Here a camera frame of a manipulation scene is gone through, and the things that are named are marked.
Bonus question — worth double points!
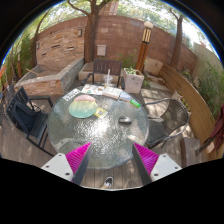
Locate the black computer mouse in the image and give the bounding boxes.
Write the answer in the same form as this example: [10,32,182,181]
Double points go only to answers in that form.
[118,116,132,125]

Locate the green marker pen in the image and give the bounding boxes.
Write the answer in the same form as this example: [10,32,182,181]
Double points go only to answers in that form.
[130,99,141,108]

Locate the curved wooden bench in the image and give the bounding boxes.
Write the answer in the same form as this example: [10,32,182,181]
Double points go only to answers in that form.
[158,63,216,160]

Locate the black white sneaker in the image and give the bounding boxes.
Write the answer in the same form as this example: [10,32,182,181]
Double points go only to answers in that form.
[102,177,113,189]

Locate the black white patterned card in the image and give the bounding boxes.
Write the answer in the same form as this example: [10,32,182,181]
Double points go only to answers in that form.
[62,88,80,101]

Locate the wicker metal chair right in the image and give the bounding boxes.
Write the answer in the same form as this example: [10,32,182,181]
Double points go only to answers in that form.
[144,98,190,149]

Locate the yellow sticky card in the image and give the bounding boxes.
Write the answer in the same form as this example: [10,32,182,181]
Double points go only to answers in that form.
[94,108,108,119]

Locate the clear plastic cup with straw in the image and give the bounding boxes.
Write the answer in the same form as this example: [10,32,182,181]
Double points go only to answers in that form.
[104,73,113,87]

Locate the small blue white booklet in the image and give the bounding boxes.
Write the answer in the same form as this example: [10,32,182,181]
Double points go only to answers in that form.
[119,91,131,101]

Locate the tree trunk centre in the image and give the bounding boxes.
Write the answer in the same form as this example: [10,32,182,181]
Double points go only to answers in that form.
[67,0,112,63]

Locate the black patio chair left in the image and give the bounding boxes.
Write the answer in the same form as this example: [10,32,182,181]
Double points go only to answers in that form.
[6,87,53,156]

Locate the wooden lamp post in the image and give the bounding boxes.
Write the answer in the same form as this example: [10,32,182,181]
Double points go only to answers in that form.
[136,21,153,71]

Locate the white square planter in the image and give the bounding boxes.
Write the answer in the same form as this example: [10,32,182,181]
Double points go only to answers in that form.
[123,68,144,94]

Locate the tree trunk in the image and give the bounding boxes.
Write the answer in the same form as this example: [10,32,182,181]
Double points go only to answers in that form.
[67,0,112,63]
[169,8,183,69]

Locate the closed book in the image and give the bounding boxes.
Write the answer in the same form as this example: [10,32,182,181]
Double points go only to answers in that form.
[103,86,122,99]

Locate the dark wooden chair back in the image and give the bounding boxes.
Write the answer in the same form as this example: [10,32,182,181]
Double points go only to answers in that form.
[81,59,125,90]

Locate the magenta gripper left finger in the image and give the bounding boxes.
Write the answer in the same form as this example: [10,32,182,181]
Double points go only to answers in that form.
[66,142,92,185]

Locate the round glass patio table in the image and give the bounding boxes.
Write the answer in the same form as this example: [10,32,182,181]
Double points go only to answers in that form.
[48,87,149,169]

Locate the open magazine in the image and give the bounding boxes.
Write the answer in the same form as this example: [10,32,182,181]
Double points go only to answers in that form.
[82,84,104,95]

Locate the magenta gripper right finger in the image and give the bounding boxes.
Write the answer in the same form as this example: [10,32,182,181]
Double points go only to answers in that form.
[132,143,159,185]

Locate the tree trunk right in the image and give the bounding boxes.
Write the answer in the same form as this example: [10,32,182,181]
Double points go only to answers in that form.
[169,8,183,69]

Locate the stone raised planter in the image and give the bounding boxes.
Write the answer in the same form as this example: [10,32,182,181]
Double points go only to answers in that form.
[14,58,84,95]

